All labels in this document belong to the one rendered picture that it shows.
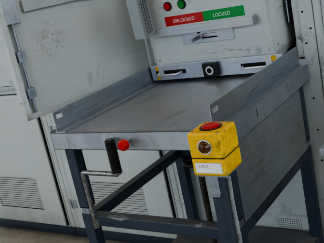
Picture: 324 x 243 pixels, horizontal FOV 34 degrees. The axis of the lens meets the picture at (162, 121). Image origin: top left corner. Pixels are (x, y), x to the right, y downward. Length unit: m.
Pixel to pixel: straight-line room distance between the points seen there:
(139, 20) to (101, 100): 0.32
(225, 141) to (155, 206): 1.41
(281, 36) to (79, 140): 0.79
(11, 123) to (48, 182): 0.37
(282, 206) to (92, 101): 0.88
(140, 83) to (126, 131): 0.54
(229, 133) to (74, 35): 1.04
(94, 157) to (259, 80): 1.18
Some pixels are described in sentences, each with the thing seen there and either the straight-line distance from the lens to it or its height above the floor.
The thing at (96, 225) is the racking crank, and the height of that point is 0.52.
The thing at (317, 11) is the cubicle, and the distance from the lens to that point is 1.93.
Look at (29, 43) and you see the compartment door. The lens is 1.95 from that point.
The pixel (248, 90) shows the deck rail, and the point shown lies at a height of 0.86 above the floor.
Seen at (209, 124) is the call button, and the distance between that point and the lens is 1.15.
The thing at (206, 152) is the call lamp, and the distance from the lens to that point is 1.12.
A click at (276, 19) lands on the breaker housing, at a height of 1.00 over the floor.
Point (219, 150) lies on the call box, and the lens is 1.12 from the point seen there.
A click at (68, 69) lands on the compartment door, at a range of 2.03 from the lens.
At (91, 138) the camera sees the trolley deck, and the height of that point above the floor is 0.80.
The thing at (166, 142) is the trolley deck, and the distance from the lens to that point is 1.47.
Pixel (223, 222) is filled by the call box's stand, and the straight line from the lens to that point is 1.22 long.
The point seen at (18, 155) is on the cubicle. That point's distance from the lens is 2.98.
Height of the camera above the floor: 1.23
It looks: 15 degrees down
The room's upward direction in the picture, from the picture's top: 12 degrees counter-clockwise
